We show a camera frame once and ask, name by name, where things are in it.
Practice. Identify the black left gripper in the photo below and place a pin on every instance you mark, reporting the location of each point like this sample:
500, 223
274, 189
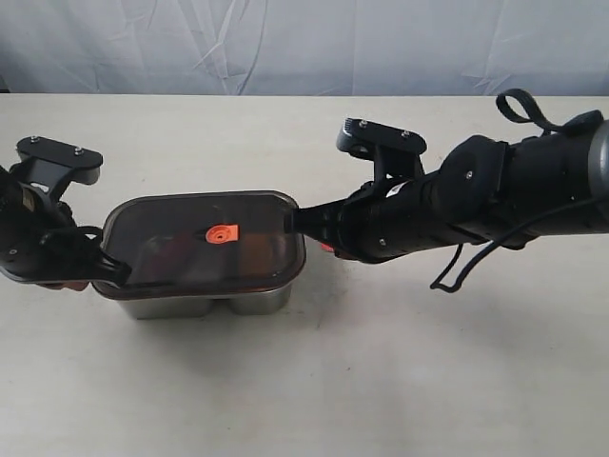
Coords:
40, 241

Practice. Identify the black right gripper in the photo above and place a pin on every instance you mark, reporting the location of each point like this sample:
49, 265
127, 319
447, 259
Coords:
396, 217

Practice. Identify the steel two-compartment lunch box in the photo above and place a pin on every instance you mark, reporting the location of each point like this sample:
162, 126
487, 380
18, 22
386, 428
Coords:
204, 300

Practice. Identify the dark translucent lunch box lid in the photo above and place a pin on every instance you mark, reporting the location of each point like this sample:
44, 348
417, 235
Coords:
204, 240

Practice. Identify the yellow cheese wedge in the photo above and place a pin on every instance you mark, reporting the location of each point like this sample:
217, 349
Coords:
255, 256

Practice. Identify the red sausage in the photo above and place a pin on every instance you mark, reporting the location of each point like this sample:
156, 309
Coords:
170, 260

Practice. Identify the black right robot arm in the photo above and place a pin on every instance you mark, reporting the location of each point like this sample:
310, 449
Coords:
484, 190

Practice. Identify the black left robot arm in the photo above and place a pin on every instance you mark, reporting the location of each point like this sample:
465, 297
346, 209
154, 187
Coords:
42, 245

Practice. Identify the blue-grey backdrop cloth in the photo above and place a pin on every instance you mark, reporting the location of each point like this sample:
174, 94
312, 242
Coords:
305, 47

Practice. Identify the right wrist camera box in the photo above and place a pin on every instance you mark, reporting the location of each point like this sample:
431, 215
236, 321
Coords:
394, 152

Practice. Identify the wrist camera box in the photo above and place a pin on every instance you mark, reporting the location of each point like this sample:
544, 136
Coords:
394, 152
59, 159

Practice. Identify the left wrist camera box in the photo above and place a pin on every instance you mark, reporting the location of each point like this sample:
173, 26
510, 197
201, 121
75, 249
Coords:
59, 159

